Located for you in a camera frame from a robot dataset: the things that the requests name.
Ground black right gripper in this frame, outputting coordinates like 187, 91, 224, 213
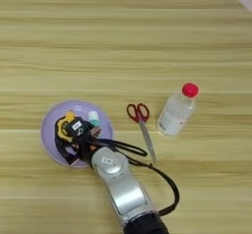
54, 126, 103, 166

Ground clear bottle red cap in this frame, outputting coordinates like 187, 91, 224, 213
156, 82, 201, 138

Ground black box white label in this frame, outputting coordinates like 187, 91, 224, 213
66, 117, 87, 138

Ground green white glue stick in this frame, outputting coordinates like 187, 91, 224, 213
87, 110, 101, 128

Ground purple round plate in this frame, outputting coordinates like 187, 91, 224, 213
40, 99, 115, 169

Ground red handled scissors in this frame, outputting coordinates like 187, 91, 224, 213
126, 102, 158, 165

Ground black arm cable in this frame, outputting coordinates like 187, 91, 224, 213
94, 138, 181, 217

